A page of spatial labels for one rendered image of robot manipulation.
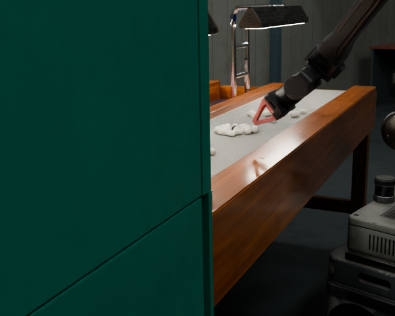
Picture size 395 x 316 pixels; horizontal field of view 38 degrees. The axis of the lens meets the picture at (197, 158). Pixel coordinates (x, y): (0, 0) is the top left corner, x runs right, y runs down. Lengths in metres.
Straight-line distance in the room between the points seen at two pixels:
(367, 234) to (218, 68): 3.26
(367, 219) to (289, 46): 4.07
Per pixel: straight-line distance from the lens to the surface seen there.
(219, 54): 4.91
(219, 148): 1.57
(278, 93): 1.44
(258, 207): 1.24
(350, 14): 1.24
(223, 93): 2.85
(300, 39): 5.94
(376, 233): 1.83
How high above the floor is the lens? 1.12
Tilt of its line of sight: 15 degrees down
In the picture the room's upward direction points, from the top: 1 degrees counter-clockwise
